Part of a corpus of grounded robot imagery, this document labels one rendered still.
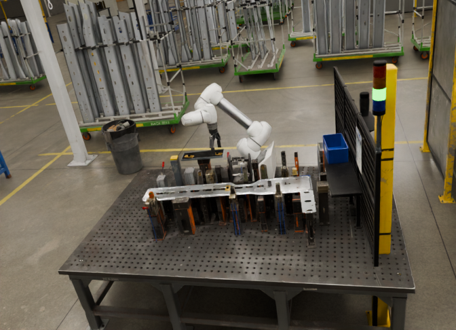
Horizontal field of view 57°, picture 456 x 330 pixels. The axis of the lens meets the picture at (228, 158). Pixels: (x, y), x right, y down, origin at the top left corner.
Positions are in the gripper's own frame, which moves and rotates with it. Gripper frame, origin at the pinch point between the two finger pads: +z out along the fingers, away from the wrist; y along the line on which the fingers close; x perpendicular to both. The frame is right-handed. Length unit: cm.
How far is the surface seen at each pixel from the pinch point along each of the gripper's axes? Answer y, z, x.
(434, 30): -246, -35, 179
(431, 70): -245, 11, 179
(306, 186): 18, 20, 80
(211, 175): 21.2, 13.3, 1.6
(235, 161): 11.8, 4.6, 20.7
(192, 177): 25.3, 13.8, -14.3
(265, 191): 30, 20, 50
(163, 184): 32, 18, -40
